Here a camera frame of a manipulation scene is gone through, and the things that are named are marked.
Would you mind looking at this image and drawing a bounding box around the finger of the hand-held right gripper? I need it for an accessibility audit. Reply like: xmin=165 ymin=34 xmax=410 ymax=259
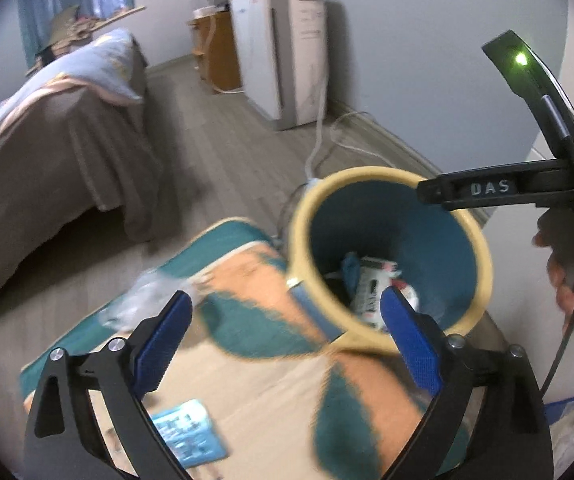
xmin=416 ymin=157 xmax=574 ymax=211

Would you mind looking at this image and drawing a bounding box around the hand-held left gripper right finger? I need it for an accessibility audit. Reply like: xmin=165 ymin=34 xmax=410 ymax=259
xmin=379 ymin=286 xmax=554 ymax=480

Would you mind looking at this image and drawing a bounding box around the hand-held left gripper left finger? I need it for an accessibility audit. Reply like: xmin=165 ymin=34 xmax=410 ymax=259
xmin=22 ymin=290 xmax=195 ymax=480

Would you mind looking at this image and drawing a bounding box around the white printed wrapper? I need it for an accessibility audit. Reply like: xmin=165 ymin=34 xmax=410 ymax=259
xmin=352 ymin=257 xmax=420 ymax=331

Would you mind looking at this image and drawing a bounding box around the blue glove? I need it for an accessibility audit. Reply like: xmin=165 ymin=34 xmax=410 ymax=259
xmin=342 ymin=252 xmax=364 ymax=301

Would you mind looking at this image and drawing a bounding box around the yellow-rimmed blue bin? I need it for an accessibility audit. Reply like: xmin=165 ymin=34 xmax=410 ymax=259
xmin=287 ymin=166 xmax=493 ymax=356

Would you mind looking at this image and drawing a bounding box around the person's right hand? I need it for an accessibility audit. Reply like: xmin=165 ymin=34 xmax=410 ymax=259
xmin=532 ymin=209 xmax=574 ymax=321

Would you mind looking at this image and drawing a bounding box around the clear plastic bag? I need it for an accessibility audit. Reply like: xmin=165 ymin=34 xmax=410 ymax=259
xmin=98 ymin=267 xmax=203 ymax=333

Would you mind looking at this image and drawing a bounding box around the teal blister pack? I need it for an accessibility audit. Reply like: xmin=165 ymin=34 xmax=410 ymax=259
xmin=149 ymin=399 xmax=230 ymax=471

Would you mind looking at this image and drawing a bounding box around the teal and orange rug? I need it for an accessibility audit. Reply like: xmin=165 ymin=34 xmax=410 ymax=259
xmin=19 ymin=217 xmax=473 ymax=480

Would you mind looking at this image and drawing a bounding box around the white air purifier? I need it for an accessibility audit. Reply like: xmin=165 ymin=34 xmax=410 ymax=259
xmin=229 ymin=0 xmax=330 ymax=132

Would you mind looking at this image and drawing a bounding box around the light blue printed quilt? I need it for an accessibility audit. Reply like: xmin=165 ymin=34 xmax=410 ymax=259
xmin=0 ymin=27 xmax=142 ymax=166

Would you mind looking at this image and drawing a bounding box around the wooden cabinet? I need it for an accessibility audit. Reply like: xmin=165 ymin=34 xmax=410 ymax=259
xmin=187 ymin=7 xmax=243 ymax=93

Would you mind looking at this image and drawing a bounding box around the thin white cable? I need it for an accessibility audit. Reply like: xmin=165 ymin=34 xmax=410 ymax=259
xmin=329 ymin=110 xmax=418 ymax=167

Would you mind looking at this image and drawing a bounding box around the thick white power cable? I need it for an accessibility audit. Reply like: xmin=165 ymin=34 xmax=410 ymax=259
xmin=304 ymin=85 xmax=329 ymax=181

